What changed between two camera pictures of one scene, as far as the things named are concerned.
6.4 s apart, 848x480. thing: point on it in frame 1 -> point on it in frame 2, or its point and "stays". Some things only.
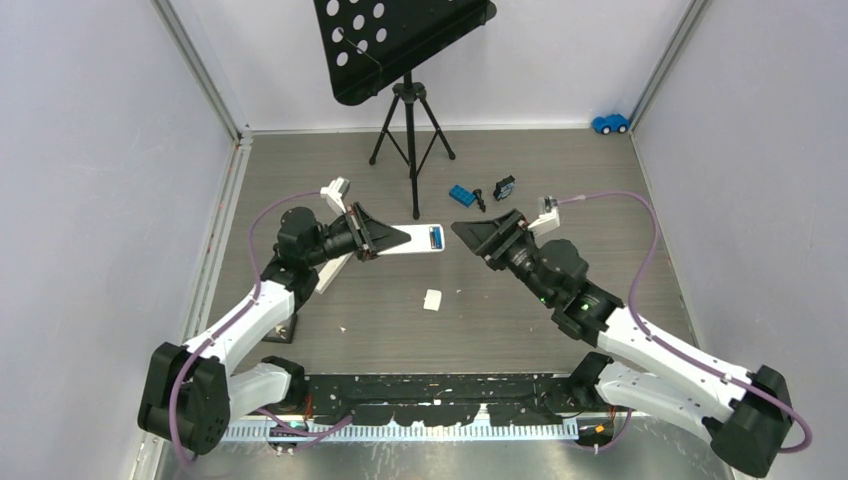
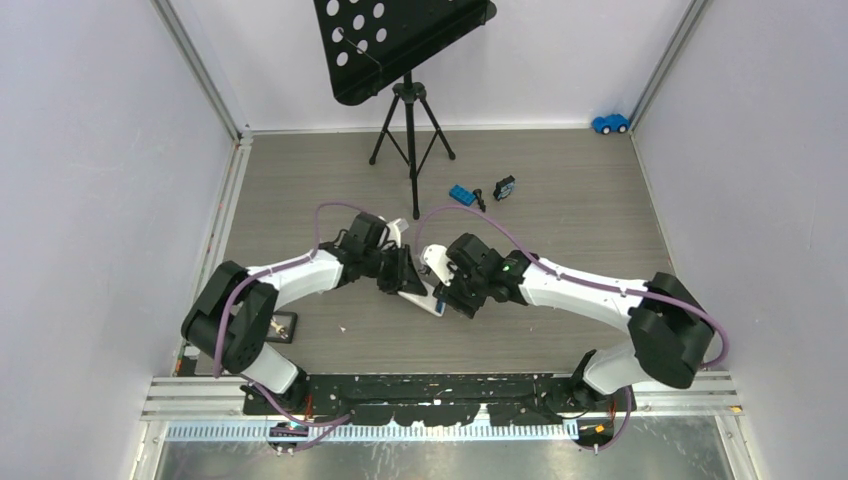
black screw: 477,193 stays
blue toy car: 613,122 stays
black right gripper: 493,239 -> 454,298
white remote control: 424,238 -> 428,303
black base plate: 533,398 stays
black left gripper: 368,235 -> 403,277
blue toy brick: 462,196 stays
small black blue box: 503,188 stays
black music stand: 368,42 stays
